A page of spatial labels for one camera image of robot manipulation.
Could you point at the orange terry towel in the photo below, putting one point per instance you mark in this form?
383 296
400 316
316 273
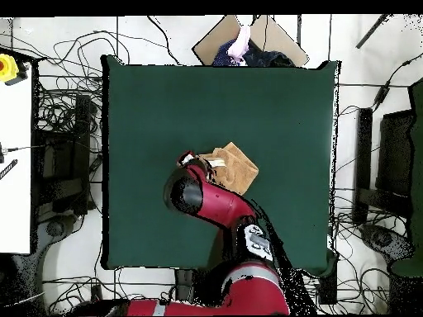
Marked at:
238 171

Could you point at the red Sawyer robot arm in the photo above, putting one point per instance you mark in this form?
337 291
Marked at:
224 204

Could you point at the dark green table cloth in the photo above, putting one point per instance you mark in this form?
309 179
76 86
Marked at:
198 105

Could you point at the black chair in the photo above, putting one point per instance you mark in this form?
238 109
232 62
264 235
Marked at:
393 148
66 194

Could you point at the brown cardboard box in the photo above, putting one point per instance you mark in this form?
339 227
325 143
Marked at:
211 43

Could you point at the pink garment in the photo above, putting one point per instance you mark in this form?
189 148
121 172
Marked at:
241 43

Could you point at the dark blue garment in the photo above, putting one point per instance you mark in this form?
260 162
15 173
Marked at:
264 57

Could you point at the chair base with casters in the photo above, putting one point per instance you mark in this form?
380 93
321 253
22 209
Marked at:
381 238
54 228

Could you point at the white desk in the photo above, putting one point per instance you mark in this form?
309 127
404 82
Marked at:
15 165

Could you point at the yellow emergency stop button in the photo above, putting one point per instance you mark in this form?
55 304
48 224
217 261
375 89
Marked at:
7 67

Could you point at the black rod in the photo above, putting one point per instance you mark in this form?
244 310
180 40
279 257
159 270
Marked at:
373 31

